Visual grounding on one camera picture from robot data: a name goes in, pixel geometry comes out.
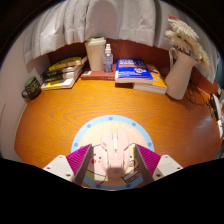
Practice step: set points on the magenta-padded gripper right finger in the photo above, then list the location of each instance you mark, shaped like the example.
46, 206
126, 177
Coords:
163, 166

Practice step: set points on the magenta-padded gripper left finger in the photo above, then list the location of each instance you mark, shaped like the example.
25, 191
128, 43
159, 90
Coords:
60, 166

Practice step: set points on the pink computer mouse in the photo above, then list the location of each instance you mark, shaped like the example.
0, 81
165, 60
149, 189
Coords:
115, 150

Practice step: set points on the round cartoon mouse pad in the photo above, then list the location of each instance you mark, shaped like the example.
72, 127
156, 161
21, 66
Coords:
90, 128

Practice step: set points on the white laptop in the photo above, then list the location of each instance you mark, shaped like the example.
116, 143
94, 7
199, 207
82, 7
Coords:
219, 111

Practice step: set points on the white and yellow book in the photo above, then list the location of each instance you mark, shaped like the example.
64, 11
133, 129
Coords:
59, 84

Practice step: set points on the dark mug with green inside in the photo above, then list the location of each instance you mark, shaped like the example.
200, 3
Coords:
32, 88

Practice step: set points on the white ceramic pitcher vase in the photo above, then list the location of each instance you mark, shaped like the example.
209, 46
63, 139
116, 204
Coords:
180, 78

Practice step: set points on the thick black book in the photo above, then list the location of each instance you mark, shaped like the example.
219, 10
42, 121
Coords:
60, 76

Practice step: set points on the thin black book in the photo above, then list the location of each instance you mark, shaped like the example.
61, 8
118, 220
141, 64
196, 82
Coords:
61, 70

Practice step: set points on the red-brown book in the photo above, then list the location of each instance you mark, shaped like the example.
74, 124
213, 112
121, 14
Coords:
95, 75

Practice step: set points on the yellow and black book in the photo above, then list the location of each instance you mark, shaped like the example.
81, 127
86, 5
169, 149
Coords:
66, 62

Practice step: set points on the clear spray bottle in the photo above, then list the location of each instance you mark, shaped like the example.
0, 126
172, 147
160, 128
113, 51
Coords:
107, 61

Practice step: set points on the beige lidded tumbler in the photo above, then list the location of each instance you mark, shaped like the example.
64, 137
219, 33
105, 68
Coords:
95, 55

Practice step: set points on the white flower bouquet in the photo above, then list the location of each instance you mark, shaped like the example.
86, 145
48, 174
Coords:
186, 36

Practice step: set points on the white curtain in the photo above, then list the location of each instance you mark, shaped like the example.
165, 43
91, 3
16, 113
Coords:
100, 16

